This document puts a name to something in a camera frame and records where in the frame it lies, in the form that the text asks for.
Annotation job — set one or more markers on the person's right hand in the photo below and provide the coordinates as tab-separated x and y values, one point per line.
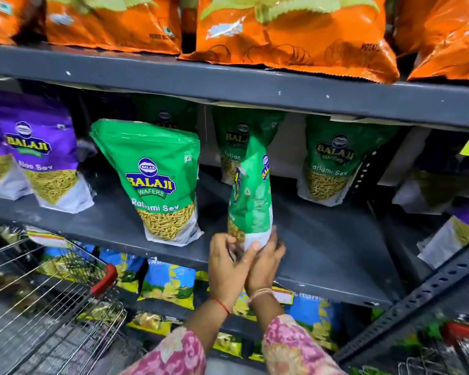
262	271

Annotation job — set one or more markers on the person's left hand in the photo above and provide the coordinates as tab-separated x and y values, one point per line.
226	269

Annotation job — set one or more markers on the person's right fingers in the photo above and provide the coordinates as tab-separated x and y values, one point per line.
277	251

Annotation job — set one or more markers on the person's left thumb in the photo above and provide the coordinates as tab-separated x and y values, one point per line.
248	253

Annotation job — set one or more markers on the green snack pouch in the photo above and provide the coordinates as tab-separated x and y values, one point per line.
156	160
334	160
252	199
168	113
228	136

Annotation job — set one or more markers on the person's left forearm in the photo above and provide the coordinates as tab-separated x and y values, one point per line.
209	322

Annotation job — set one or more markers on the person's right forearm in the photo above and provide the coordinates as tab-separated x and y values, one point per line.
266	310

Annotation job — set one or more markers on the grey metal shelf board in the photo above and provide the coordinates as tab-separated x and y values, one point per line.
219	83
316	249

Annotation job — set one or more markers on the thin pale wrist bangle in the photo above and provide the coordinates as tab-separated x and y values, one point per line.
259	294

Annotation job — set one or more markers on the white yellow shelf price label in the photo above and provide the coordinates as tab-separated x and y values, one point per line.
47	238
283	296

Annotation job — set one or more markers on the row of blue yellow packets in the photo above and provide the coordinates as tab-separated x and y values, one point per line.
168	283

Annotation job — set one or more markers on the pink floral garment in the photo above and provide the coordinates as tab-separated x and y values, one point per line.
293	351

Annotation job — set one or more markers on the perforated grey metal rack beam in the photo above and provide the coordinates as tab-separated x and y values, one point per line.
414	297

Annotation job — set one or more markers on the purple snack pouch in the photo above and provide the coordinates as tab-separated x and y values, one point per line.
43	136
0	175
453	234

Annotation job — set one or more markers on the red black snack packet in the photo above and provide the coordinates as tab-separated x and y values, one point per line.
467	343

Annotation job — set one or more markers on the row of orange chip bags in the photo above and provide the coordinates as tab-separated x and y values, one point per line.
297	38

